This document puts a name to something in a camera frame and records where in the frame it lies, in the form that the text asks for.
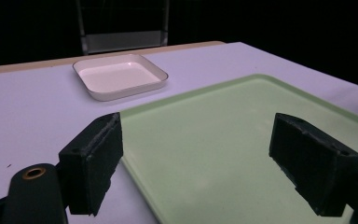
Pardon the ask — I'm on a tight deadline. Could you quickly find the white square tray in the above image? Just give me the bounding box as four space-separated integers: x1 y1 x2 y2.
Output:
72 53 170 103

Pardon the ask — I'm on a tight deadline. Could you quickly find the white table cover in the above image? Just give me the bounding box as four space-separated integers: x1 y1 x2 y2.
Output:
0 41 358 224

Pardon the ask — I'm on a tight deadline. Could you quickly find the green plastic tray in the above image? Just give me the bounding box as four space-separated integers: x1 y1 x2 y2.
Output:
119 74 358 224

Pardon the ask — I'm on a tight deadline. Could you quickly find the metal stand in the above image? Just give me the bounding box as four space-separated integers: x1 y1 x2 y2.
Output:
75 0 171 56

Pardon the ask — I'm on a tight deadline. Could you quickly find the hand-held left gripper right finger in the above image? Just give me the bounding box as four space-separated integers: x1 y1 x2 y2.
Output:
268 112 358 217

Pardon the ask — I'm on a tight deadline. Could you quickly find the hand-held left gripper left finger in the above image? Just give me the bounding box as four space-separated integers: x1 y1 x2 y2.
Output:
58 112 124 217

